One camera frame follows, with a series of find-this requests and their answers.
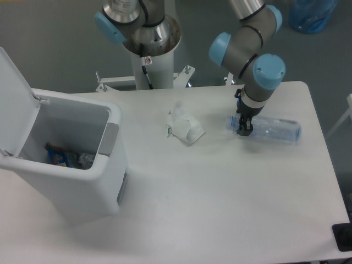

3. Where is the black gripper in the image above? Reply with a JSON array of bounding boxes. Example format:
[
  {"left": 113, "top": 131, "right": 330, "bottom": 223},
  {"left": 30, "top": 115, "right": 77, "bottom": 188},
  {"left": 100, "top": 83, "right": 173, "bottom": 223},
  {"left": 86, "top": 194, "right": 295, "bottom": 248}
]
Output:
[{"left": 234, "top": 88, "right": 263, "bottom": 136}]

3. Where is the clear plastic water bottle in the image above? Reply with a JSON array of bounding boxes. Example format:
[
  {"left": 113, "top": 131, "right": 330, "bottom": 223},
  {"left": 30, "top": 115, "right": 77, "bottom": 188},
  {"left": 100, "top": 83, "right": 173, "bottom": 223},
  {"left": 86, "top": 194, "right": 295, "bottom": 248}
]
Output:
[{"left": 225, "top": 114, "right": 302, "bottom": 142}]

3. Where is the clear plastic packaging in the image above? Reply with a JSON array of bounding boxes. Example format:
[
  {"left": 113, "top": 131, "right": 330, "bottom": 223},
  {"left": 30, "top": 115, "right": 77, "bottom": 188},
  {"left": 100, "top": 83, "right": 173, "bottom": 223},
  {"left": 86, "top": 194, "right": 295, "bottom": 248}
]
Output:
[{"left": 166, "top": 100, "right": 206, "bottom": 146}]

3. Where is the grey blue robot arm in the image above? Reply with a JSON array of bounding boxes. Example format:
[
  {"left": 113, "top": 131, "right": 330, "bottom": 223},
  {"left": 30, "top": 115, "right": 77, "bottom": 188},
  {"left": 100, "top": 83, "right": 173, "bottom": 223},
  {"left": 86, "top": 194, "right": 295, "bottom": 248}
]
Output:
[{"left": 95, "top": 1, "right": 285, "bottom": 136}]

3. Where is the white trash can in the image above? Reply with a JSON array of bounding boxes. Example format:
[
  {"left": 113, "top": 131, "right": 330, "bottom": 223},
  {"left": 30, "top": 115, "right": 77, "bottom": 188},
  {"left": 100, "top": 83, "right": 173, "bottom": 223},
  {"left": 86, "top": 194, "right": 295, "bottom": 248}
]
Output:
[{"left": 1, "top": 90, "right": 128, "bottom": 215}]

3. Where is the white trash can lid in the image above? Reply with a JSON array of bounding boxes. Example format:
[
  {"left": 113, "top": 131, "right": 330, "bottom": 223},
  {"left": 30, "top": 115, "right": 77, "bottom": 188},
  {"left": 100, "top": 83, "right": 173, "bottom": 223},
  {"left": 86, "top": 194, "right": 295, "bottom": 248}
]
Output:
[{"left": 1, "top": 48, "right": 50, "bottom": 157}]

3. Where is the blue plastic bag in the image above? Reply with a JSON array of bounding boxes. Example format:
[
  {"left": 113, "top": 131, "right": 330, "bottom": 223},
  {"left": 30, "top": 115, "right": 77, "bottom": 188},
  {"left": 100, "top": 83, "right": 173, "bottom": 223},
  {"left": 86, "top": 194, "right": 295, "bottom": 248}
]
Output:
[{"left": 288, "top": 0, "right": 338, "bottom": 34}]

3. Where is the black device at table edge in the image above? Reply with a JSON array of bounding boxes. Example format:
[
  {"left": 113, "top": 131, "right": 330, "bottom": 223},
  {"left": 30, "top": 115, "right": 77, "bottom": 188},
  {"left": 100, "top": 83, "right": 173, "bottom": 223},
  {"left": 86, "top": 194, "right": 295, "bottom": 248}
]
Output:
[{"left": 332, "top": 223, "right": 351, "bottom": 252}]

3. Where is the crumpled silver wrapper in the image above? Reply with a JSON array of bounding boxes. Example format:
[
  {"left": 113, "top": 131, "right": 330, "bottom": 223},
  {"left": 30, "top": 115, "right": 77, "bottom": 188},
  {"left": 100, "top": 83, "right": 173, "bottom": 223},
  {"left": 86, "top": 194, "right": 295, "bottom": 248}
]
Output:
[{"left": 68, "top": 152, "right": 95, "bottom": 170}]

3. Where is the blue yellow snack wrapper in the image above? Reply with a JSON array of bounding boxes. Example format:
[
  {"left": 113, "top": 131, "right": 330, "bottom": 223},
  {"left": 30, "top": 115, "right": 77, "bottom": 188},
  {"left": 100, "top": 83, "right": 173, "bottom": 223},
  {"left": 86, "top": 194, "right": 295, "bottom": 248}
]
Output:
[{"left": 45, "top": 143, "right": 69, "bottom": 167}]

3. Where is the white pedestal base frame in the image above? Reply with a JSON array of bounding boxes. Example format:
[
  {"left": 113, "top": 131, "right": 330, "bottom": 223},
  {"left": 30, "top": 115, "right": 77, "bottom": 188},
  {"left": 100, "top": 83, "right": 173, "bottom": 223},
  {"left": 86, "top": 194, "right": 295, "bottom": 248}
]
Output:
[{"left": 95, "top": 64, "right": 196, "bottom": 92}]

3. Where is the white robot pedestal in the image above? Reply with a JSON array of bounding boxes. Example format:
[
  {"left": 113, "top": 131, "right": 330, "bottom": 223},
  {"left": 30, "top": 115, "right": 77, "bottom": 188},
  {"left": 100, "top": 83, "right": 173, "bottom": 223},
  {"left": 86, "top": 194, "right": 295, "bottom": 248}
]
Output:
[{"left": 120, "top": 16, "right": 182, "bottom": 90}]

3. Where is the white frame at right edge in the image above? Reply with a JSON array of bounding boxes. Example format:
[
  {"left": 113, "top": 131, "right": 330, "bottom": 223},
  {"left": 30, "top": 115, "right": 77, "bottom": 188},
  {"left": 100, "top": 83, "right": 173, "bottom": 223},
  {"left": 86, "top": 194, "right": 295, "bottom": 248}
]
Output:
[{"left": 327, "top": 94, "right": 351, "bottom": 138}]

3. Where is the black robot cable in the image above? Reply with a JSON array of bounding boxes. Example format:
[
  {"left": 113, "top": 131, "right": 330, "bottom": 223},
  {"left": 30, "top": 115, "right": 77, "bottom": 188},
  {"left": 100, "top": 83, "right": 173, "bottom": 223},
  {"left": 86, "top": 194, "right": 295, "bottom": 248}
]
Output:
[{"left": 139, "top": 43, "right": 154, "bottom": 90}]

